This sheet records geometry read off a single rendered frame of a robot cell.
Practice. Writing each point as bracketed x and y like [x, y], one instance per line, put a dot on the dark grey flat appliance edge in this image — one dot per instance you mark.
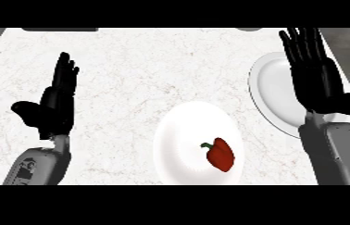
[59, 29]

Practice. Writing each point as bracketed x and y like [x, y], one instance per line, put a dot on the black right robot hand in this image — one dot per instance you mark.
[316, 83]

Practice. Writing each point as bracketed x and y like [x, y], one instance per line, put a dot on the red bell pepper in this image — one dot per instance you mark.
[220, 156]

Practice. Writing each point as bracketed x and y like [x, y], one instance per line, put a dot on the small grey object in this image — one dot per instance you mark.
[248, 29]

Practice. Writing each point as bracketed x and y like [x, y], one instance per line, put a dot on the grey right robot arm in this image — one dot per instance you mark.
[326, 150]

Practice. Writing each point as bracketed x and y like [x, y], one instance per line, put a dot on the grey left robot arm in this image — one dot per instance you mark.
[41, 162]

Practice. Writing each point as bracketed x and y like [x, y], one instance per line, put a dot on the white plate with grey rim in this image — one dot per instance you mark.
[273, 90]

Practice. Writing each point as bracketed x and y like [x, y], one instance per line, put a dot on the white round plate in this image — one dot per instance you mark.
[191, 142]

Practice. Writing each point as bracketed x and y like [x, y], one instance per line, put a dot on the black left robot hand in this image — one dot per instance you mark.
[55, 106]

